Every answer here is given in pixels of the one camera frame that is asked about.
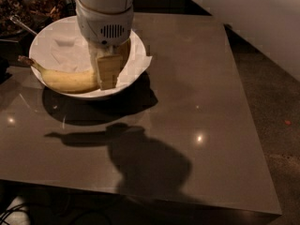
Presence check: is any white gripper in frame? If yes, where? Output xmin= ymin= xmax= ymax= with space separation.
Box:
xmin=76 ymin=1 xmax=133 ymax=90

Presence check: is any yellow banana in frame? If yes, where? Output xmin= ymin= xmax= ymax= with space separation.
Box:
xmin=18 ymin=55 xmax=99 ymax=94

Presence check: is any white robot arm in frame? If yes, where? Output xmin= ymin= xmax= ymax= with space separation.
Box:
xmin=76 ymin=0 xmax=300 ymax=81

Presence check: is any white bowl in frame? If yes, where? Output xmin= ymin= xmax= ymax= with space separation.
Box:
xmin=29 ymin=16 xmax=152 ymax=100

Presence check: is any white paper napkin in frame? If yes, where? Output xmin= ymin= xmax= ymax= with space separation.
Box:
xmin=48 ymin=34 xmax=152 ymax=94

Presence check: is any glass jar of snacks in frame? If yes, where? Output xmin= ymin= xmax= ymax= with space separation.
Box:
xmin=0 ymin=0 xmax=65 ymax=38

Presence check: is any black cable on floor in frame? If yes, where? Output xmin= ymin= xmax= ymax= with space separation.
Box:
xmin=0 ymin=202 xmax=36 ymax=225

